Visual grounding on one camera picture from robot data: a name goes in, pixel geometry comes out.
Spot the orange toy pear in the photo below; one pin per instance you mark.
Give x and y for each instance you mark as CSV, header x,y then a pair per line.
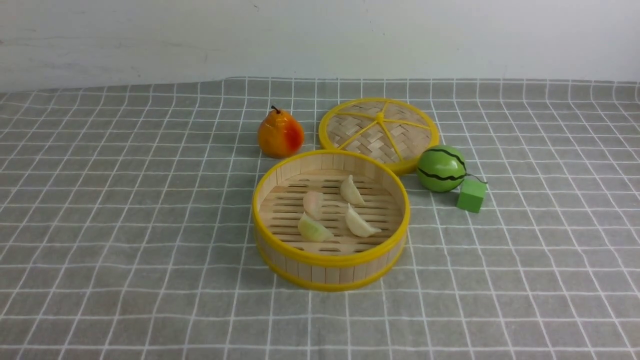
x,y
280,135

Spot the green wooden cube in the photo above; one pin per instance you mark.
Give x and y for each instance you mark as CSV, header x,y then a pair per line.
x,y
471,196

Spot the grey checked tablecloth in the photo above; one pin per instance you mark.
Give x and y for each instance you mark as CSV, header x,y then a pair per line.
x,y
125,227

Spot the pink toy dumpling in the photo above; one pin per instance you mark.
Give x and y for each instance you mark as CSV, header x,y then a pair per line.
x,y
312,203

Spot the white pleated toy dumpling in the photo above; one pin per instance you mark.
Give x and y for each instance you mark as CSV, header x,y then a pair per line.
x,y
357,225

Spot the green toy dumpling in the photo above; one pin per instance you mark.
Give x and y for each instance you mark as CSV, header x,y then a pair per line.
x,y
312,230

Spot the yellow rimmed bamboo steamer tray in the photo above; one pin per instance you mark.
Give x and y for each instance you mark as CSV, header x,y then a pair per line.
x,y
344,261

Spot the yellow rimmed woven steamer lid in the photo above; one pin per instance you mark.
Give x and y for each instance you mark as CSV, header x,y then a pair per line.
x,y
387,130

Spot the white crescent toy dumpling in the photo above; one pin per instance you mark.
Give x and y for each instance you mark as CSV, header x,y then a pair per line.
x,y
350,193

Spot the green toy watermelon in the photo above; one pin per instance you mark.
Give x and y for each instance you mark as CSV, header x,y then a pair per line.
x,y
441,168

